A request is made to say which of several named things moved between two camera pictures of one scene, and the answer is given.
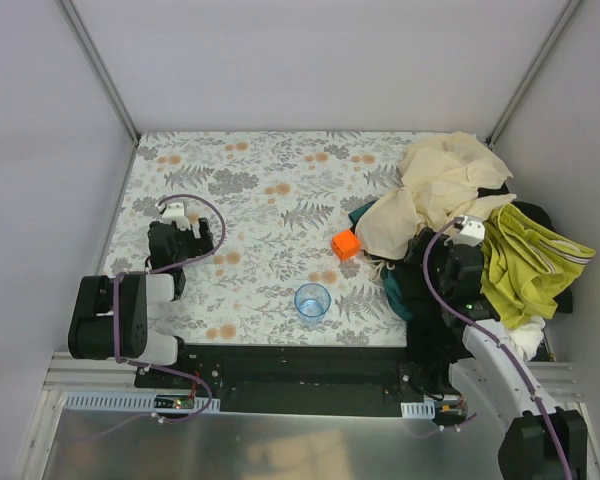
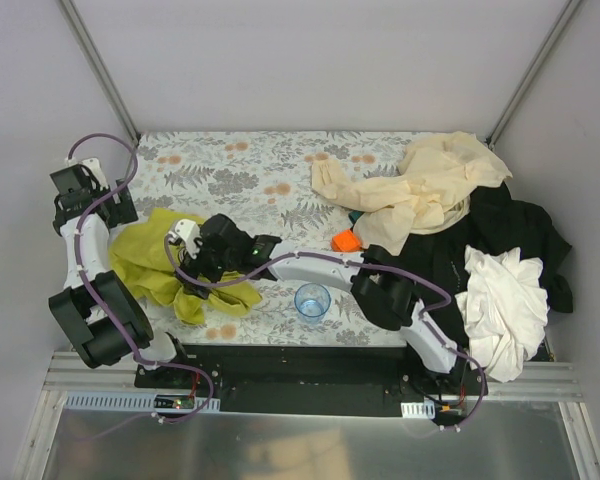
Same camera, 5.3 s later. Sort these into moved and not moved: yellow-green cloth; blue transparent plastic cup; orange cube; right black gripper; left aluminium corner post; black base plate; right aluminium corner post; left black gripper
Moved: right black gripper; left black gripper; yellow-green cloth
Not moved: blue transparent plastic cup; left aluminium corner post; black base plate; right aluminium corner post; orange cube
